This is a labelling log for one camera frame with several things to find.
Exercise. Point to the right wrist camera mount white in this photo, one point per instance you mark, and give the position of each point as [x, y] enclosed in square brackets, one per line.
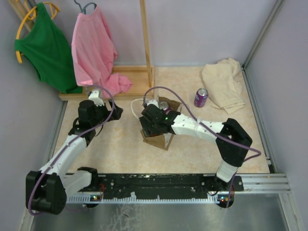
[151, 102]

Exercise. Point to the pink shirt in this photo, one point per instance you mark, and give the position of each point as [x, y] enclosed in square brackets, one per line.
[93, 54]

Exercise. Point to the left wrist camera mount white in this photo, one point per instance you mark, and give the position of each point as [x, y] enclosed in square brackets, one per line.
[95, 96]

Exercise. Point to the wooden clothes rack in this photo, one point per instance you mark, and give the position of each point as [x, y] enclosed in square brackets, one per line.
[142, 76]

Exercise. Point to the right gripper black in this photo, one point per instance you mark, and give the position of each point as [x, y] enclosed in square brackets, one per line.
[145, 123]

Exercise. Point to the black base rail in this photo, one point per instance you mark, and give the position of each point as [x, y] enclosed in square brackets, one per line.
[162, 186]

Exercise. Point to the purple can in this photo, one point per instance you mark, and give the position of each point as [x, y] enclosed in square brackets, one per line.
[201, 97]
[163, 105]

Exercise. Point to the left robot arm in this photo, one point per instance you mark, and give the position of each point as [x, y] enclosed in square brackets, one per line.
[48, 189]

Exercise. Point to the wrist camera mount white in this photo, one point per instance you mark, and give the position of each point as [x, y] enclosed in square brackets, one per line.
[151, 102]
[95, 96]

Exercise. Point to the beige cloth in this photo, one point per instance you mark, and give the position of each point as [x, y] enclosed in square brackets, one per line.
[223, 90]

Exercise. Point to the yellow hanger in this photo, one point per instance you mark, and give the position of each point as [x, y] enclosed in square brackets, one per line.
[30, 16]

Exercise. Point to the brown canvas tote bag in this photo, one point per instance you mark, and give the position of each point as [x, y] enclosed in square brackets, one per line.
[162, 141]

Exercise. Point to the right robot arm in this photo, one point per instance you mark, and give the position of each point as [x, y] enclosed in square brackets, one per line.
[232, 140]

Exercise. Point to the grey hanger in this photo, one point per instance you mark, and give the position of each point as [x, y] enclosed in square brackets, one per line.
[83, 9]

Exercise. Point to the aluminium frame rail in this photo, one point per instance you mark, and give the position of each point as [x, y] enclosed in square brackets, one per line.
[273, 14]

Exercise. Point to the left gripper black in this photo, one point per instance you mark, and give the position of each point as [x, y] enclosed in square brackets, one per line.
[117, 113]

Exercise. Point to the green tank top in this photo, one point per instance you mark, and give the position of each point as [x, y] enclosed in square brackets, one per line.
[47, 49]

